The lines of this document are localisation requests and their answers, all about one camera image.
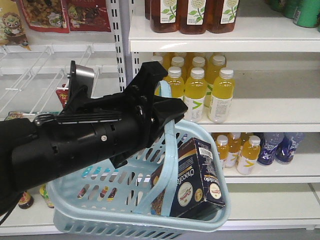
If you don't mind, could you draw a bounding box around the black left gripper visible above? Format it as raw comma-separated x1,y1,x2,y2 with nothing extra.
32,61,188,180

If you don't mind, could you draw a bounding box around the light blue plastic basket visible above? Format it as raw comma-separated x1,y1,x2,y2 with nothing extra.
46,80,231,240

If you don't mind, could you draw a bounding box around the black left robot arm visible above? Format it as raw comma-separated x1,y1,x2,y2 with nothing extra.
0,61,188,218

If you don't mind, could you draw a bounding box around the yellow juice bottle front left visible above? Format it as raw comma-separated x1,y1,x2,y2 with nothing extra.
164,66,185,100

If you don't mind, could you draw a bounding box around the yellow juice bottle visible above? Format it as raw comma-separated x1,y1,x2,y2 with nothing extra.
164,66,185,100
183,67,208,123
207,67,236,123

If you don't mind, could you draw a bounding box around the yellow juice bottle front middle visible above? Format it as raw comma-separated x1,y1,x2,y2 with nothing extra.
183,67,208,123

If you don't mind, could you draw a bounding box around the yellow juice bottle front right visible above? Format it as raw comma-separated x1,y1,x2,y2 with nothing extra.
207,67,236,123

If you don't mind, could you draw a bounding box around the brown tea bottle left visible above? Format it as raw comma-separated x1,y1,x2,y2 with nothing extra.
150,0,179,33

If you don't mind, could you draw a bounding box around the brown tea bottle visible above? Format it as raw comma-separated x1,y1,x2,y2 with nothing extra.
150,0,179,33
178,0,207,35
207,0,239,34

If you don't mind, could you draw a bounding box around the brown tea bottle middle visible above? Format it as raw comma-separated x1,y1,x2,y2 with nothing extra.
178,0,207,35

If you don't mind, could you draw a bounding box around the white store shelving unit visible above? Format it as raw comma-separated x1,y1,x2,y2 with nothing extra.
0,0,320,240

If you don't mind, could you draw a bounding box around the dark blue cookie box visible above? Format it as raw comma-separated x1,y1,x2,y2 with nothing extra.
150,136,226,220

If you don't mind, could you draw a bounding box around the red snack bag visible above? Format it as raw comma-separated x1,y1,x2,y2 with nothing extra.
65,0,111,32

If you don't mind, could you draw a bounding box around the brown tea bottle right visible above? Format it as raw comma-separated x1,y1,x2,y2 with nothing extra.
207,0,239,34

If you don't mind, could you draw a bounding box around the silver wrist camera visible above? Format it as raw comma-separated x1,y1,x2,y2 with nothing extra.
68,60,95,99

